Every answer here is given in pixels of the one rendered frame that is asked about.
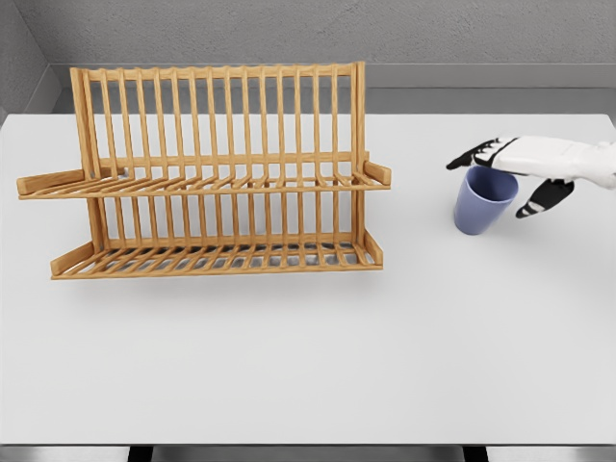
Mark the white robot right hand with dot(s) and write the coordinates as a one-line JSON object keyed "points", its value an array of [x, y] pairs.
{"points": [[529, 156]]}

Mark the blue plastic cup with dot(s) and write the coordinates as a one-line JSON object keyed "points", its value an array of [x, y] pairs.
{"points": [[481, 207]]}

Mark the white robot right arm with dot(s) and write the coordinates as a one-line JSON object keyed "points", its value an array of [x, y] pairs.
{"points": [[601, 163]]}

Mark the wooden two-tier dish rack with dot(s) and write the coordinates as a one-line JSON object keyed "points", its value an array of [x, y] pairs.
{"points": [[216, 173]]}

